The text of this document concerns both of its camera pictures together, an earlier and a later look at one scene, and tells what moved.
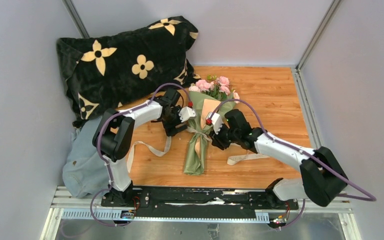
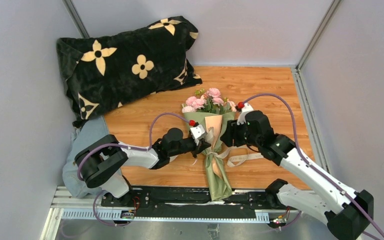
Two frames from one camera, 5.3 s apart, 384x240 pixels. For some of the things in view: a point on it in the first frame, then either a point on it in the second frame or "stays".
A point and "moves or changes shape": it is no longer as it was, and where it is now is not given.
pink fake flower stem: x=236 y=97 → x=232 y=106
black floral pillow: x=112 y=70 stays
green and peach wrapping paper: x=199 y=132 → x=211 y=124
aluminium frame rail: x=72 y=208 stays
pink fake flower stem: x=203 y=85 → x=192 y=104
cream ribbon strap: x=233 y=158 moves or changes shape
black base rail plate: x=197 y=202 stays
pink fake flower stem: x=218 y=88 → x=212 y=97
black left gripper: x=168 y=127 → x=203 y=144
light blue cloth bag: x=85 y=170 stays
